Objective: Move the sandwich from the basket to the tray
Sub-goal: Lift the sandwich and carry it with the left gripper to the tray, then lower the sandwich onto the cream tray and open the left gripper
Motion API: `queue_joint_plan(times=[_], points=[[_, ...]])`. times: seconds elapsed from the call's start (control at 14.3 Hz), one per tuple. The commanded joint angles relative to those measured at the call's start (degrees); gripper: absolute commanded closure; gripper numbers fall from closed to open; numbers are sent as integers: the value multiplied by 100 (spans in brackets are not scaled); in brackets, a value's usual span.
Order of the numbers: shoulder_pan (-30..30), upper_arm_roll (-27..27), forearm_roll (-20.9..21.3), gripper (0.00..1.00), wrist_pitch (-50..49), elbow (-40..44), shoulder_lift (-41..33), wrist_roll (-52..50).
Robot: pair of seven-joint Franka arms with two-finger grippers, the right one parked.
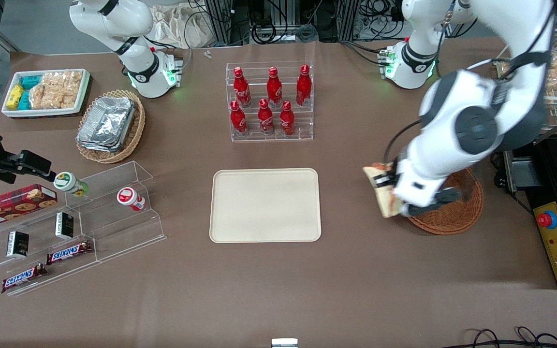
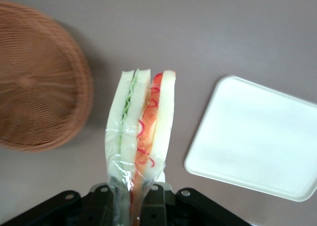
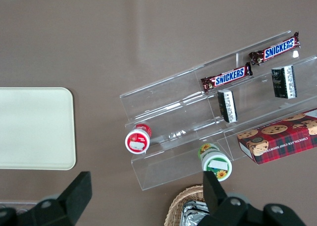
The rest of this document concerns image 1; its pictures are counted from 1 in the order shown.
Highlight red cola bottle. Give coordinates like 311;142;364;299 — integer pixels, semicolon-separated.
233;67;252;108
296;64;313;107
230;100;248;135
279;101;296;136
266;67;283;108
258;99;276;135

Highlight white rectangular snack tray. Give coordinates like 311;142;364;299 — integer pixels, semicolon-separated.
1;69;91;119

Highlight black floor cables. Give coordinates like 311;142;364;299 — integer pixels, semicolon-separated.
462;327;557;348

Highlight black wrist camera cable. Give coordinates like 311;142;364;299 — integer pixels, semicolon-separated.
383;120;424;166

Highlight grey metal bracket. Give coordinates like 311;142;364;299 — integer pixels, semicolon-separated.
503;150;545;193

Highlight red lid small bottle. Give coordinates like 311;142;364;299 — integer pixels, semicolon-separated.
117;187;147;212

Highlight beige cloth bag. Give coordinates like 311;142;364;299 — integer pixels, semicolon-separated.
150;4;212;49

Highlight clear acrylic stepped shelf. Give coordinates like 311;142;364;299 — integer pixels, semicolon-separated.
62;160;167;264
0;192;101;297

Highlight aluminium frame rack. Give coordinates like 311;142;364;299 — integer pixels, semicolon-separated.
204;0;362;45

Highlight black base cables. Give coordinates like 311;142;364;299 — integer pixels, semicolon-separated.
340;40;386;66

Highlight beige plastic tray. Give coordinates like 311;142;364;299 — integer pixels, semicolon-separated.
209;168;322;244

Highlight light wicker basket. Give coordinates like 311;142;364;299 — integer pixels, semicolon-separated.
75;89;146;164

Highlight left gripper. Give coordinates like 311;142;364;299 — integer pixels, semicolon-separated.
373;154;454;204

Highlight triangular sandwich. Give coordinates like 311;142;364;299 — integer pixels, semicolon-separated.
362;163;404;219

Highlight stacked aluminium foil trays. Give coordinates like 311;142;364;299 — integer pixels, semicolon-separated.
76;96;137;153

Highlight green lid small bottle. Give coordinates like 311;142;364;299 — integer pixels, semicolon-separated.
54;172;88;197

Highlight brown wicker basket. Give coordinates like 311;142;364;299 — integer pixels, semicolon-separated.
406;167;484;236

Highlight clear bag rice crackers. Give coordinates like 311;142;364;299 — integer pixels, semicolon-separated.
29;71;84;110

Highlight red tartan cookie box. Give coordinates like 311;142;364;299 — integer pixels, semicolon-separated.
0;184;59;231

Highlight small black box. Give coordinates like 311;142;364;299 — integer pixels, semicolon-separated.
55;212;74;240
7;231;30;258

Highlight snickers chocolate bar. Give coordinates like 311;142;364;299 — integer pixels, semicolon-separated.
46;241;94;266
1;263;48;294

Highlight yellow snack pack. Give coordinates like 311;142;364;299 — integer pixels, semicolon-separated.
6;85;25;110

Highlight clear acrylic bottle rack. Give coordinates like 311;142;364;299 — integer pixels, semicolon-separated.
225;61;314;143

